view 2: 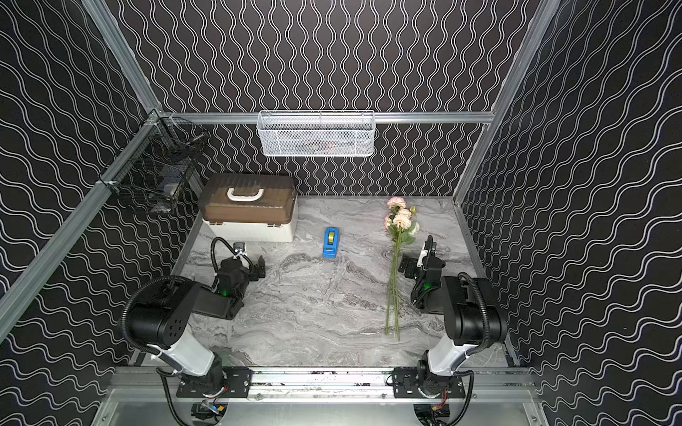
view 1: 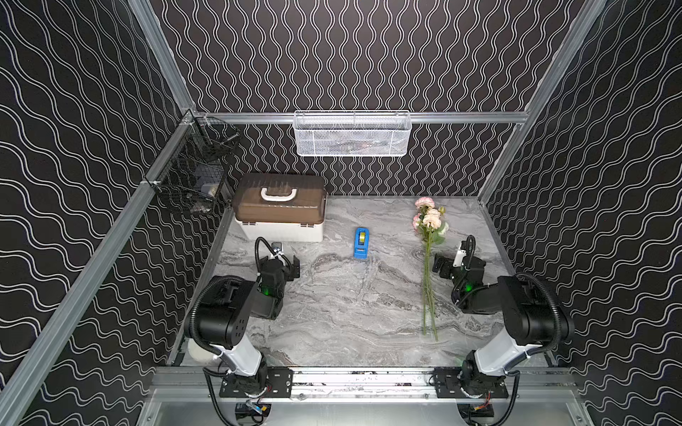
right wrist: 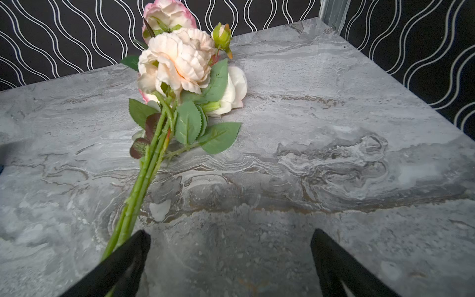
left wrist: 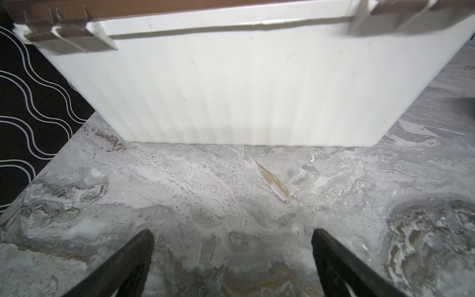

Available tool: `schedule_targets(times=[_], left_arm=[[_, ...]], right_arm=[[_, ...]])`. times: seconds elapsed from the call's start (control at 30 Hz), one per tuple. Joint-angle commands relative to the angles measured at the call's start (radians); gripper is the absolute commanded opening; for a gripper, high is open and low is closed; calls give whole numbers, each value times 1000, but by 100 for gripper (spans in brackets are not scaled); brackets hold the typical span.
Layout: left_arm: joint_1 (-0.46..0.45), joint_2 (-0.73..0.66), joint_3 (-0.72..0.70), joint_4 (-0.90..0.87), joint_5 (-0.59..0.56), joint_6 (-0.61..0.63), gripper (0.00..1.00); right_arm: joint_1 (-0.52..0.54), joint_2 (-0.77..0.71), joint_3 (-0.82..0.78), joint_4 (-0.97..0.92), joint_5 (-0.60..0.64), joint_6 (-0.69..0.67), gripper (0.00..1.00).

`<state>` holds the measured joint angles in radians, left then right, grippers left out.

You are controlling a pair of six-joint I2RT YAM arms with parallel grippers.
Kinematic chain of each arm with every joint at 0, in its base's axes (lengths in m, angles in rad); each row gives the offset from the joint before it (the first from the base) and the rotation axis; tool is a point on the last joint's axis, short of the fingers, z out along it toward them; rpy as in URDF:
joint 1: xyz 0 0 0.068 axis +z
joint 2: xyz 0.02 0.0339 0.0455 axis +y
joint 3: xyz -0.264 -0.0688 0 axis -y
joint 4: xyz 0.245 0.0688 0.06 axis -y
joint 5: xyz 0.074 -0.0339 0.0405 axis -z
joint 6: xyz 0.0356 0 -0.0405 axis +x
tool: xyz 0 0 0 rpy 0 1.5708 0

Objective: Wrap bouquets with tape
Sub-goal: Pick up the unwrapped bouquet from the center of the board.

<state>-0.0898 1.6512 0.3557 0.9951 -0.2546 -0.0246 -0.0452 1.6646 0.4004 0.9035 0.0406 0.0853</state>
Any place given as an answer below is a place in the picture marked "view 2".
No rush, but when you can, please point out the pink flower bouquet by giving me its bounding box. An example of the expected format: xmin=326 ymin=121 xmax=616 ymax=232
xmin=384 ymin=197 xmax=420 ymax=341

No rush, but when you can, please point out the blue tape dispenser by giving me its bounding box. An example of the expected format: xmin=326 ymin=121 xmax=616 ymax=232
xmin=323 ymin=227 xmax=339 ymax=259

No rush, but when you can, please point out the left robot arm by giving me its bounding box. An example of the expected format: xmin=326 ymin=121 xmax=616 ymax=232
xmin=120 ymin=257 xmax=266 ymax=399

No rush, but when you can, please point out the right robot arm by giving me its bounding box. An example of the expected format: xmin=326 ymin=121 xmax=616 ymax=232
xmin=398 ymin=257 xmax=507 ymax=398

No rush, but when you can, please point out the brown lid storage box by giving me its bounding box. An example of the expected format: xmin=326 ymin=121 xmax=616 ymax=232
xmin=198 ymin=173 xmax=298 ymax=242

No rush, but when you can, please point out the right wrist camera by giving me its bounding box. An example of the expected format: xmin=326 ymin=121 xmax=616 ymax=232
xmin=422 ymin=235 xmax=436 ymax=268

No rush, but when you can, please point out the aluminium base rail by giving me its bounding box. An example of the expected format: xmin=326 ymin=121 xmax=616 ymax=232
xmin=108 ymin=365 xmax=539 ymax=404

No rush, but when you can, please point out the black wire basket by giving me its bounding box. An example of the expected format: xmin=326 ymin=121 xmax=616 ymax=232
xmin=102 ymin=110 xmax=210 ymax=216

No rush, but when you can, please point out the white wire basket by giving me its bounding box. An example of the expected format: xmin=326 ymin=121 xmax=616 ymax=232
xmin=257 ymin=110 xmax=377 ymax=157

